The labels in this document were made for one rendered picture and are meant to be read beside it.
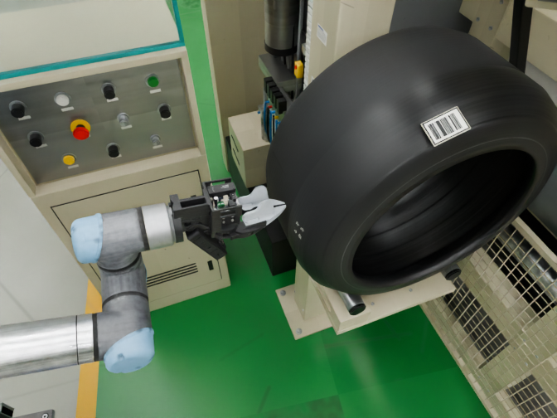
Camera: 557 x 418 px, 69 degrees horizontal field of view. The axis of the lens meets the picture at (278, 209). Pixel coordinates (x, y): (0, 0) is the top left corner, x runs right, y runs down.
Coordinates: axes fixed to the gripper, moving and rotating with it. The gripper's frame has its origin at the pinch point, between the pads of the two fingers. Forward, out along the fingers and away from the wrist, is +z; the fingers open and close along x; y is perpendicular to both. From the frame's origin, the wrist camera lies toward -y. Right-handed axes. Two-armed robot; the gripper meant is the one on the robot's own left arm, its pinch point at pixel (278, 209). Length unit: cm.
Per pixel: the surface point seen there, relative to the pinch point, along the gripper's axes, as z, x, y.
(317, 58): 20.6, 32.9, 11.4
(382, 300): 32, -8, -39
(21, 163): -55, 60, -30
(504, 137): 31.5, -12.0, 21.3
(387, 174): 12.1, -10.8, 16.5
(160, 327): -27, 46, -127
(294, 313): 34, 30, -118
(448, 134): 19.6, -11.4, 23.4
